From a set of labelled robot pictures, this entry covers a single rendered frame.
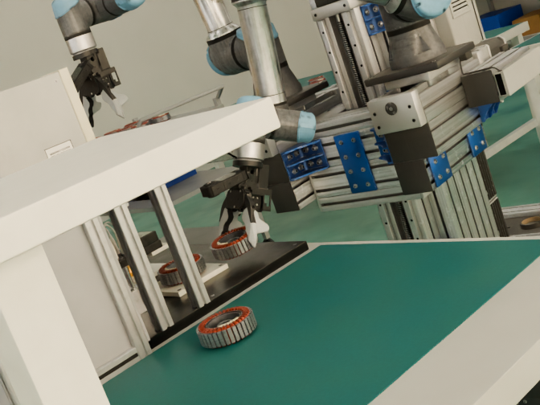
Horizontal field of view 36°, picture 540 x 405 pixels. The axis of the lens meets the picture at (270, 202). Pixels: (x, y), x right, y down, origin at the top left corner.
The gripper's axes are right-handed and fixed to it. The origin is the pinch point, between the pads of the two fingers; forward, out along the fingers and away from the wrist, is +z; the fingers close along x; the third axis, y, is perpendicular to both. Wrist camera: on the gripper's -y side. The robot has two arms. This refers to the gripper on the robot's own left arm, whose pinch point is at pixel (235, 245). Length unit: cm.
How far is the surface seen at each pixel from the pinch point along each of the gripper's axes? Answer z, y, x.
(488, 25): -234, 524, 353
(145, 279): 8.1, -30.6, -14.3
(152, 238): -0.4, -19.8, 3.8
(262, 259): 2.9, 2.9, -7.3
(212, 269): 5.9, -4.8, 1.4
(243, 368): 21, -28, -46
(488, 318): 9, -7, -79
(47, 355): 12, -80, -88
